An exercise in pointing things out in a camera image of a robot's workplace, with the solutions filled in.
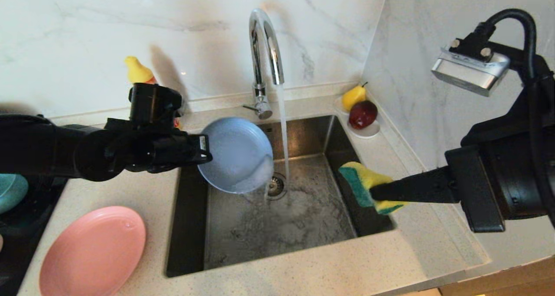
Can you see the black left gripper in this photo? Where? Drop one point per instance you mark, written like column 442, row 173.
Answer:
column 160, row 148

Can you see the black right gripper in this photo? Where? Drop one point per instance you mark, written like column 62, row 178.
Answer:
column 477, row 192

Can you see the blue plate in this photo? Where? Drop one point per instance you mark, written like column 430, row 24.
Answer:
column 234, row 153

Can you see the yellow green sponge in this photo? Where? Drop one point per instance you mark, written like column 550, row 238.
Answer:
column 360, row 181

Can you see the orange dish soap bottle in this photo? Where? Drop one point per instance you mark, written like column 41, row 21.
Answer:
column 138, row 70

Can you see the chrome gooseneck faucet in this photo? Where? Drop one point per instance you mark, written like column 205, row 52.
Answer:
column 260, row 49

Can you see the teal bowl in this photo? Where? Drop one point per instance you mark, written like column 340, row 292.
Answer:
column 12, row 192

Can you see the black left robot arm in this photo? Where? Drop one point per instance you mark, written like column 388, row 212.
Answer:
column 43, row 146

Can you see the stainless steel sink basin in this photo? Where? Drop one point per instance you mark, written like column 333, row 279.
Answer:
column 312, row 226

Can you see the small white dish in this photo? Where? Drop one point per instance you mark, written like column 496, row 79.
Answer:
column 367, row 133

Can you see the running water stream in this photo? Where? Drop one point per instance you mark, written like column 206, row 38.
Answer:
column 284, row 131

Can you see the round metal drain strainer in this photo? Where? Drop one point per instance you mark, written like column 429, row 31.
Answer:
column 278, row 185

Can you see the dark red apple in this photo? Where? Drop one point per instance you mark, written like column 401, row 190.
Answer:
column 362, row 114

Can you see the yellow pear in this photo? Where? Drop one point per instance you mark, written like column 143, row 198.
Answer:
column 352, row 97

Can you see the pink plate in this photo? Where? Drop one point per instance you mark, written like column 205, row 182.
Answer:
column 95, row 252

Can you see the black glass cooktop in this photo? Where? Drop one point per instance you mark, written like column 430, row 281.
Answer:
column 21, row 244

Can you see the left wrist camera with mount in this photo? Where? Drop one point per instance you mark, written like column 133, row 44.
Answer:
column 154, row 103

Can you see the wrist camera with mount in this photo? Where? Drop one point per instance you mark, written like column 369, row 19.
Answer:
column 154, row 103
column 470, row 68

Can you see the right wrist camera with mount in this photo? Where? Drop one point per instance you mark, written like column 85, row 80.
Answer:
column 470, row 68

